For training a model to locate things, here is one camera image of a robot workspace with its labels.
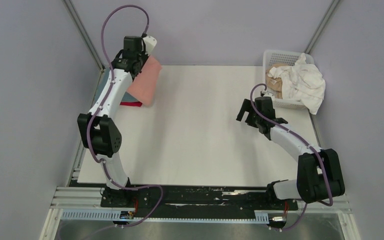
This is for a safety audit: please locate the white slotted cable duct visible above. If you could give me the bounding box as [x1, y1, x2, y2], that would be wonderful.
[61, 209, 270, 224]

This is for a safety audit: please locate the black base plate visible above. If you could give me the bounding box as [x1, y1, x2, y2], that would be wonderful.
[70, 180, 299, 220]

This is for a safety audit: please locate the salmon pink t-shirt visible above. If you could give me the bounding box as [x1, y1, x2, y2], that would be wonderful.
[126, 55, 163, 107]

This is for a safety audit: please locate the aluminium frame rail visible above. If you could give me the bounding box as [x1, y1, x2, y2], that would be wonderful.
[50, 187, 102, 209]

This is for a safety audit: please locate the beige crumpled t-shirt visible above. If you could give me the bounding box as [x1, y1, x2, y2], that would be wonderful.
[265, 63, 291, 99]

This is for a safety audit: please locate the white crumpled t-shirt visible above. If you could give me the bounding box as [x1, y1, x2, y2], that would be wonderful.
[266, 52, 326, 116]

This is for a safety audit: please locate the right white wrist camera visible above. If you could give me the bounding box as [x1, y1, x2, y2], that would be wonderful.
[260, 92, 276, 102]

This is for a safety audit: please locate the folded grey-blue t-shirt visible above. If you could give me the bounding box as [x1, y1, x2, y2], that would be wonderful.
[99, 68, 139, 103]

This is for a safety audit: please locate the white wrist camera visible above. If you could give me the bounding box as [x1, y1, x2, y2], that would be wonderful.
[142, 35, 158, 55]
[260, 92, 276, 102]

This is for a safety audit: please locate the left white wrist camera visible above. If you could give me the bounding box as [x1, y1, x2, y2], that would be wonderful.
[142, 35, 158, 55]

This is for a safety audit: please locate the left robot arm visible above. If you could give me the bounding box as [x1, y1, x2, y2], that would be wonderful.
[77, 36, 149, 207]

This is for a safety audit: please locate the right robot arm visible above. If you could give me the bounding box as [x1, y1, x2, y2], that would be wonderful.
[236, 96, 345, 209]

